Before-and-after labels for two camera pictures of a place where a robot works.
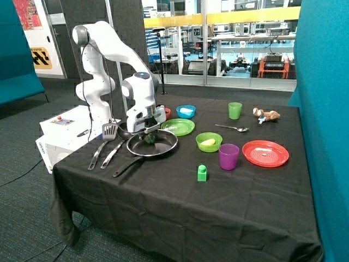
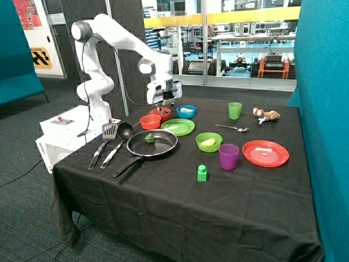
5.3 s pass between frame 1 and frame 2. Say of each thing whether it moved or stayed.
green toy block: stayed
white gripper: moved
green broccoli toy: stayed
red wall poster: stayed
